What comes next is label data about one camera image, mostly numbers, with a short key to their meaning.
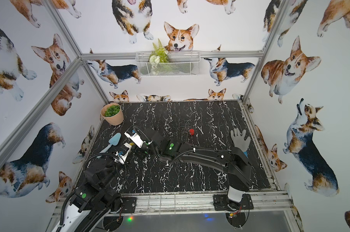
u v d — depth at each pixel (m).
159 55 0.82
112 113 0.99
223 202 0.74
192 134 1.01
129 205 0.73
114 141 0.98
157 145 0.53
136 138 0.59
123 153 0.58
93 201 0.51
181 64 0.93
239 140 0.97
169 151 0.53
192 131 1.03
